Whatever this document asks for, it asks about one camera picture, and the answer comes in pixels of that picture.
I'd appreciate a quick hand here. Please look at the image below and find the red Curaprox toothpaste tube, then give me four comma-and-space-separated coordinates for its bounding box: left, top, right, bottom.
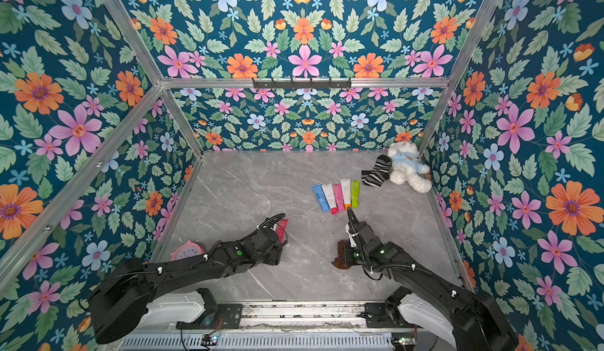
275, 219, 289, 243

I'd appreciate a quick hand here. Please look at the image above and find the brown cloth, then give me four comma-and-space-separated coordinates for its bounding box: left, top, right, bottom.
332, 240, 355, 270

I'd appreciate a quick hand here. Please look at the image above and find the pink Curaprox toothpaste tube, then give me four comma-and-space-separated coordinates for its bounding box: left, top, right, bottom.
332, 184, 345, 212

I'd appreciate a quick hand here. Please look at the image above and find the green Curaprox toothpaste tube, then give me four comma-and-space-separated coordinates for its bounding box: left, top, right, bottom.
350, 180, 360, 208

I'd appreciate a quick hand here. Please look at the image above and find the white tube red cap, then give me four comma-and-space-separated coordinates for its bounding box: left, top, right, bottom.
322, 184, 339, 215

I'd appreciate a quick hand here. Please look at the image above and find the blue toothpaste tube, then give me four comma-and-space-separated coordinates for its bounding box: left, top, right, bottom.
312, 184, 330, 212

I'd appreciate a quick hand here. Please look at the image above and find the white tube orange cap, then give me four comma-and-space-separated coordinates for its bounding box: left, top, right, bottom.
341, 179, 352, 209

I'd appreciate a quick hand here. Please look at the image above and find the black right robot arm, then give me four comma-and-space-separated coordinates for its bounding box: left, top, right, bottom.
333, 220, 519, 350

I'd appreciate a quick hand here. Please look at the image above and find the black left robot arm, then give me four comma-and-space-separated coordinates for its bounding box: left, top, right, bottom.
87, 228, 284, 345

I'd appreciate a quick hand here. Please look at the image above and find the pink round object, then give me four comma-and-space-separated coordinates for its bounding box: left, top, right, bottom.
171, 241, 205, 261

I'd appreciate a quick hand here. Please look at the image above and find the striped black white sock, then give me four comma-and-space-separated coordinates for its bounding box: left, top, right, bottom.
361, 155, 393, 187

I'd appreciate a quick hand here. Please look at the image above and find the white teddy bear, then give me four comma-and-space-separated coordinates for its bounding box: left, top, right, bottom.
387, 141, 432, 194

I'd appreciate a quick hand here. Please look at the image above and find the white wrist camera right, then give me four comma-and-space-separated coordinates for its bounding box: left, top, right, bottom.
344, 224, 357, 248

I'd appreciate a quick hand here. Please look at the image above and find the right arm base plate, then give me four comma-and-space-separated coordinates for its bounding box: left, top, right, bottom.
357, 302, 407, 328

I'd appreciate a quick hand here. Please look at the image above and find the black hook rail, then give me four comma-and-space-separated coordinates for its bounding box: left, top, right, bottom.
252, 78, 352, 91

